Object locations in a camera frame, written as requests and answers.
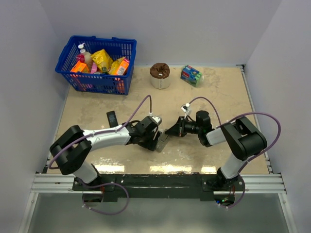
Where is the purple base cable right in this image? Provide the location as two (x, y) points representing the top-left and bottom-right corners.
(217, 179), (245, 209)

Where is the white roll with brown top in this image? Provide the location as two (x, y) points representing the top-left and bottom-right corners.
(149, 63), (171, 89)

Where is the pink carton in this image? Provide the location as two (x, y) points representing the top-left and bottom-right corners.
(90, 62), (98, 74)

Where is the orange carton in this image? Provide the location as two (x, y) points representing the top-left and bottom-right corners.
(109, 57), (130, 76)
(70, 61), (89, 73)

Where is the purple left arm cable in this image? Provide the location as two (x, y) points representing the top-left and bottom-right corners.
(48, 94), (154, 170)

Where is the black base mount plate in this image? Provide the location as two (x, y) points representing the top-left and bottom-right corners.
(72, 174), (245, 205)

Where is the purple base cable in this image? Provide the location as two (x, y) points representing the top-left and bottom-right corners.
(82, 182), (131, 216)
(217, 179), (245, 209)

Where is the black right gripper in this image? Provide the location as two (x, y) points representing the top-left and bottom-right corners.
(165, 116), (202, 137)

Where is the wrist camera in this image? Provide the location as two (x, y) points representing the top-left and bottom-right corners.
(151, 116), (162, 126)
(181, 103), (191, 118)

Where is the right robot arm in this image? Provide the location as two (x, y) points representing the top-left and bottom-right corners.
(165, 110), (267, 191)

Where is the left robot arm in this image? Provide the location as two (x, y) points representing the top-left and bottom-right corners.
(49, 116), (162, 190)

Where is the yellow snack bag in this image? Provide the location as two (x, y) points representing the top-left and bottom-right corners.
(91, 49), (113, 73)

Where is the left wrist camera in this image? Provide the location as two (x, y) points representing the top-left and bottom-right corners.
(151, 116), (162, 126)

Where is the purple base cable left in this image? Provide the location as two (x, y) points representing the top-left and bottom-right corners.
(82, 182), (131, 216)

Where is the blue plastic basket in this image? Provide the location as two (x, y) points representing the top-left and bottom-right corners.
(55, 35), (137, 95)

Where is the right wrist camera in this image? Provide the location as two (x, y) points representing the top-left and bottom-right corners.
(181, 103), (191, 118)

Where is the orange carton left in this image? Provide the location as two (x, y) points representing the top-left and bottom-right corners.
(70, 61), (89, 73)

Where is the beige white remote control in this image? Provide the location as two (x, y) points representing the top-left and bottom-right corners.
(155, 134), (169, 152)

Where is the green sponge pack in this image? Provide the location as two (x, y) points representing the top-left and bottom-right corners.
(180, 65), (204, 87)

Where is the orange carton right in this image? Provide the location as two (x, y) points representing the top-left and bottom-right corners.
(109, 57), (130, 76)

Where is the soap pump bottle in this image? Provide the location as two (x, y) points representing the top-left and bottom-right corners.
(78, 43), (93, 71)

